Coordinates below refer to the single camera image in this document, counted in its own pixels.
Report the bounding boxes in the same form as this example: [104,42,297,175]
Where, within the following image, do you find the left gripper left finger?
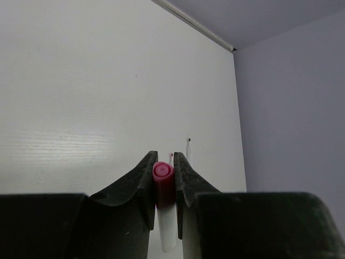
[1,151,158,258]

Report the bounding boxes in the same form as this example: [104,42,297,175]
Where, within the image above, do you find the black cap pen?
[186,138,192,166]

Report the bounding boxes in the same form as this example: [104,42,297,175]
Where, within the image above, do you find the pink cap pen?
[152,161,177,253]

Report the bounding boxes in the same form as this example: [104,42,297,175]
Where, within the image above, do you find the red cap pen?
[169,153,174,165]

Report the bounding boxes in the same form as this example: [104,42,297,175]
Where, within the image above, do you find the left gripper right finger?
[174,152,344,258]

